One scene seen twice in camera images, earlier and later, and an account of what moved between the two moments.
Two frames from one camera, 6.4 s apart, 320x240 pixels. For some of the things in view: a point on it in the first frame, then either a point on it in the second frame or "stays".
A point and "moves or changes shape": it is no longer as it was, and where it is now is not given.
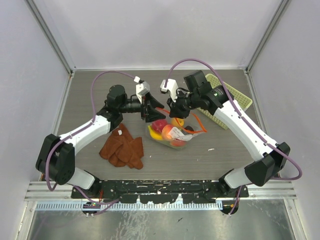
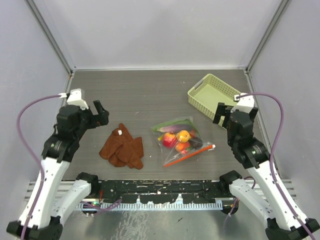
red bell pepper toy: (178, 143) to (192, 133)
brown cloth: (121, 149) stays
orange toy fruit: (177, 122) to (183, 136)
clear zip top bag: (175, 132) moves or changes shape
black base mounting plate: (157, 191) stays
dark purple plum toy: (189, 128) to (195, 142)
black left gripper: (150, 114) to (99, 119)
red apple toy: (158, 125) to (169, 139)
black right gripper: (175, 111) to (221, 111)
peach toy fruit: (165, 130) to (182, 146)
